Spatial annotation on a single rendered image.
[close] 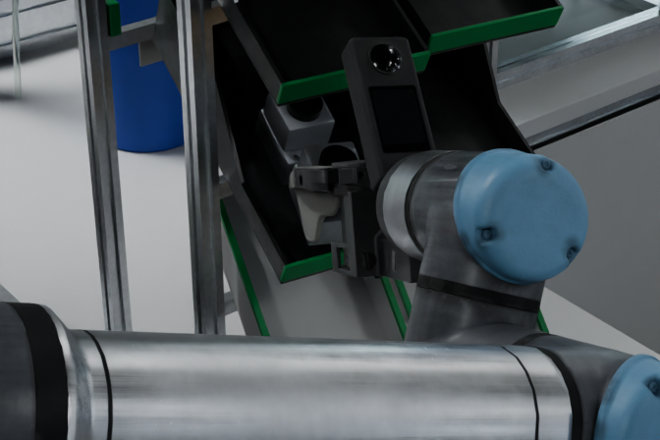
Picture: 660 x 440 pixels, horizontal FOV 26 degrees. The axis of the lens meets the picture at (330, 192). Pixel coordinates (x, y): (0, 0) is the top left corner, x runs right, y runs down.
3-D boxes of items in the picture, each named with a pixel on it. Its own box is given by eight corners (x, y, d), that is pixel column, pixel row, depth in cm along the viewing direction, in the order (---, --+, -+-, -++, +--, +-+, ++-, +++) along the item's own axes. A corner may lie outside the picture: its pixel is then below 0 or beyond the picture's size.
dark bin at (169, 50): (417, 245, 121) (440, 192, 116) (280, 285, 116) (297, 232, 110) (280, 15, 135) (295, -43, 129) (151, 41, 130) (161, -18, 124)
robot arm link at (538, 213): (460, 283, 80) (492, 134, 80) (387, 266, 90) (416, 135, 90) (581, 310, 82) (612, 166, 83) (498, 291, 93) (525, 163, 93)
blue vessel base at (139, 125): (223, 133, 212) (215, -40, 199) (133, 164, 203) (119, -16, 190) (165, 97, 222) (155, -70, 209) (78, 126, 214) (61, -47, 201)
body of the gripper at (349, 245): (325, 271, 106) (384, 287, 95) (316, 155, 106) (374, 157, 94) (420, 260, 109) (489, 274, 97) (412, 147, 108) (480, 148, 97)
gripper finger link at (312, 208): (268, 243, 114) (328, 248, 106) (262, 168, 113) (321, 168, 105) (302, 238, 115) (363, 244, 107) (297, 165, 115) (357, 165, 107)
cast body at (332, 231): (358, 242, 117) (377, 186, 111) (307, 247, 115) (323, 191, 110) (330, 164, 121) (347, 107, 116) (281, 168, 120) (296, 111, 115)
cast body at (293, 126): (328, 176, 124) (345, 124, 118) (282, 187, 122) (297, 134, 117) (290, 104, 128) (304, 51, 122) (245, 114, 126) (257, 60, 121)
